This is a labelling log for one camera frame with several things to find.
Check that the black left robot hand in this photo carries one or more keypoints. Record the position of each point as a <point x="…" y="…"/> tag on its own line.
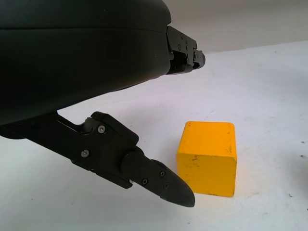
<point x="72" y="60"/>

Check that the yellow cube block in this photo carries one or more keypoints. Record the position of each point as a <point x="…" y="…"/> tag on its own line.
<point x="207" y="158"/>

